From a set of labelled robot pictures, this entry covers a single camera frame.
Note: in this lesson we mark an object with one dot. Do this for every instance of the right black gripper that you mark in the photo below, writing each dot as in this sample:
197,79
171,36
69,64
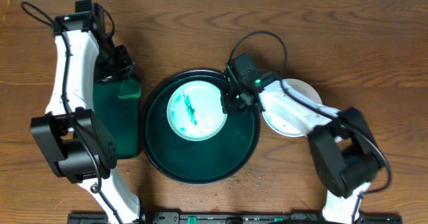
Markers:
227,106

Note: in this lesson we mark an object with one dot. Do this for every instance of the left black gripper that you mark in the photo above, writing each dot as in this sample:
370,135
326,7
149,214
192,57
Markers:
117,73

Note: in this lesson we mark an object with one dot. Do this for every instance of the green sponge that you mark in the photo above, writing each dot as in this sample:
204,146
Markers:
130,88

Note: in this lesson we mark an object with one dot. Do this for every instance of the white plate top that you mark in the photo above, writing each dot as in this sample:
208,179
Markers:
285,116

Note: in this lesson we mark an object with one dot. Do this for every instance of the white plate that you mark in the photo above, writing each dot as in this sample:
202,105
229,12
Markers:
285,116
194,111

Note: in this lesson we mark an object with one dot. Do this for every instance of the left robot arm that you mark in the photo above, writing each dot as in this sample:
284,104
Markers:
91,121

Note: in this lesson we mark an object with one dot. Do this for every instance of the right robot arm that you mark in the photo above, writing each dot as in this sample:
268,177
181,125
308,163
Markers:
345,154

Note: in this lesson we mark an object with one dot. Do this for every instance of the rectangular black tray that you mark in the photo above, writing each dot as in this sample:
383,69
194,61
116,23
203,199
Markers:
120,116

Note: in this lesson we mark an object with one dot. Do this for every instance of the round black tray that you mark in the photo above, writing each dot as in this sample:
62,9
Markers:
195,162

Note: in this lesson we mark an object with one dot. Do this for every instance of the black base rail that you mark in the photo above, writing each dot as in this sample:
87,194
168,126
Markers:
176,218

